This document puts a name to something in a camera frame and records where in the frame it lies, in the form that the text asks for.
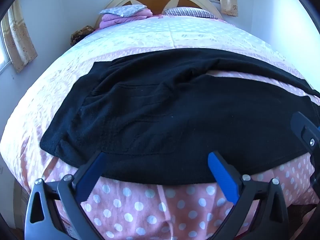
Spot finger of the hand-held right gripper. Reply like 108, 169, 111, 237
291, 111, 320, 153

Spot brown patterned cushion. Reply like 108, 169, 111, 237
70, 25, 95, 46

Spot striped pillow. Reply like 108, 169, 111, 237
164, 7, 218, 20

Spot pink polka dot bed sheet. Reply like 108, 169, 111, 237
0, 15, 320, 240

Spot black pants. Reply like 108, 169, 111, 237
40, 48, 320, 186

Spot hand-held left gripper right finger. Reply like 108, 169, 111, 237
207, 151, 297, 240

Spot grey patterned pillow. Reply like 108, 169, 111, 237
99, 4, 148, 18

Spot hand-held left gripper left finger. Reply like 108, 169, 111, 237
24, 151, 108, 240

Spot pink folded blanket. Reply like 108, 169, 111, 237
99, 9, 153, 28

